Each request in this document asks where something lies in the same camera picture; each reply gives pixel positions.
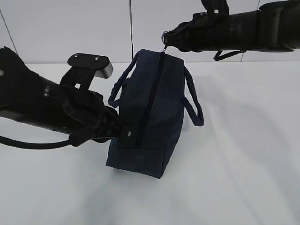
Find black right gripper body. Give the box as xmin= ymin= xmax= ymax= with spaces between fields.
xmin=164 ymin=13 xmax=211 ymax=53

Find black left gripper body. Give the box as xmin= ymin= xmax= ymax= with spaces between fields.
xmin=68 ymin=92 xmax=135 ymax=147

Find silver zipper pull ring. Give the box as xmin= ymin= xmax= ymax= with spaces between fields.
xmin=161 ymin=31 xmax=170 ymax=54

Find navy blue fabric lunch bag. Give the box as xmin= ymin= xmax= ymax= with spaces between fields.
xmin=106 ymin=49 xmax=204 ymax=179

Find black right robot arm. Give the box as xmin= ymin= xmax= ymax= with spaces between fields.
xmin=162 ymin=0 xmax=300 ymax=53

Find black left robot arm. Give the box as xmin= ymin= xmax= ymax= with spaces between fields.
xmin=0 ymin=47 xmax=133 ymax=150

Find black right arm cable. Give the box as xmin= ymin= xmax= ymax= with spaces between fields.
xmin=213 ymin=49 xmax=246 ymax=62

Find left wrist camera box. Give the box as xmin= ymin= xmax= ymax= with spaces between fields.
xmin=60 ymin=53 xmax=113 ymax=90

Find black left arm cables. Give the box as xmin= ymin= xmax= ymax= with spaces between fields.
xmin=0 ymin=135 xmax=73 ymax=150

